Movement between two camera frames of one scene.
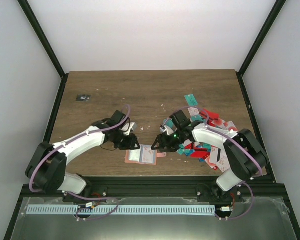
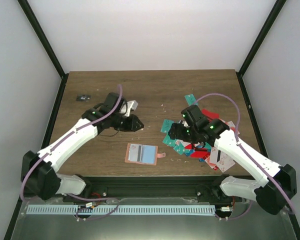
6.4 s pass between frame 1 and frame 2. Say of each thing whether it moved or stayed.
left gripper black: moved
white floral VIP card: moved
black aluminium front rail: stayed
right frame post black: stayed
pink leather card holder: stayed
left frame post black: stayed
